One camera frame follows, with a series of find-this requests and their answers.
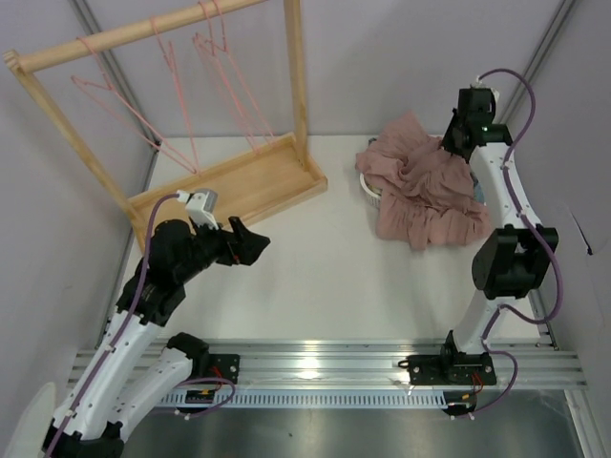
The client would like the pink pleated skirt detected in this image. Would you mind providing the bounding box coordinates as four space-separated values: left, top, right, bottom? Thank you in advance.
355 112 493 250

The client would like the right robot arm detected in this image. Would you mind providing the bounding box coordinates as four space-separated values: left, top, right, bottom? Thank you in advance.
439 87 558 385

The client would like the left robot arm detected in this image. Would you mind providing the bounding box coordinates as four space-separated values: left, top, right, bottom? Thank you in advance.
42 217 271 457

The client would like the wooden clothes rack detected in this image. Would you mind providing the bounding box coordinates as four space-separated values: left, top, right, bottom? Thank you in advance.
3 1 327 242

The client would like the blue denim garment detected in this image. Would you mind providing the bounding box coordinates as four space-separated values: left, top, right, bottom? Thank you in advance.
471 174 486 205

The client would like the white laundry basket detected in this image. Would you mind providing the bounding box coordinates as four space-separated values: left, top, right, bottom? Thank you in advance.
359 174 381 209

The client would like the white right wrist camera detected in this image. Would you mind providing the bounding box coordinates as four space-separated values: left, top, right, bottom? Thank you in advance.
470 75 500 102

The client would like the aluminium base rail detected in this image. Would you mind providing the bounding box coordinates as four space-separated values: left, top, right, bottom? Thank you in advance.
71 338 586 390

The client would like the pink wire hanger leftmost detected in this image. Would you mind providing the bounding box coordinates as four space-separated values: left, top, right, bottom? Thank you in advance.
70 36 200 176

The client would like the white slotted cable duct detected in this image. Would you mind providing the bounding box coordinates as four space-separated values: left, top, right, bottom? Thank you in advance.
158 386 448 409

